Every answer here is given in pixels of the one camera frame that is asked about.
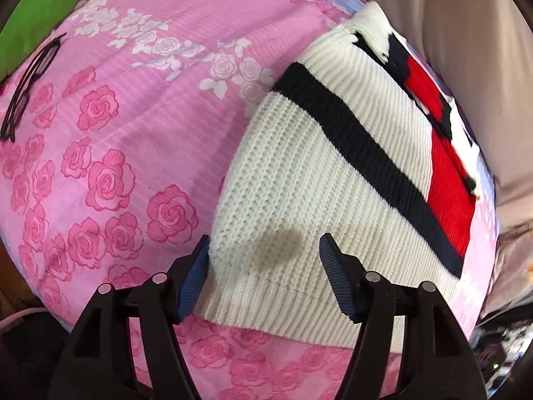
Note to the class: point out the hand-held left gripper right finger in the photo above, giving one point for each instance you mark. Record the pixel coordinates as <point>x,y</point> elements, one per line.
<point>335,277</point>

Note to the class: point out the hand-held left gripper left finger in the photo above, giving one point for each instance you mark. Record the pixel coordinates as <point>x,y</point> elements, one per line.
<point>192,277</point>

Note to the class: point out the white knitted striped sweater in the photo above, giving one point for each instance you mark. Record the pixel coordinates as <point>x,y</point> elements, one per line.
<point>312,175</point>

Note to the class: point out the dark clutter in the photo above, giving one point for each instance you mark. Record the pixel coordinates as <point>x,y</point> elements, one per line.
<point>497,350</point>

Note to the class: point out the pink floral bedsheet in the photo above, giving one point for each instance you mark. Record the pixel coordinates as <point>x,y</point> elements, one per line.
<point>145,91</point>

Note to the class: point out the black eyeglasses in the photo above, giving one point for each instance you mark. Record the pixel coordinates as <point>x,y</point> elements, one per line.
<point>39,64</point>

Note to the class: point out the green cloth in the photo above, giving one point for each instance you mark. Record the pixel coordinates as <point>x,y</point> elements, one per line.
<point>37,21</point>

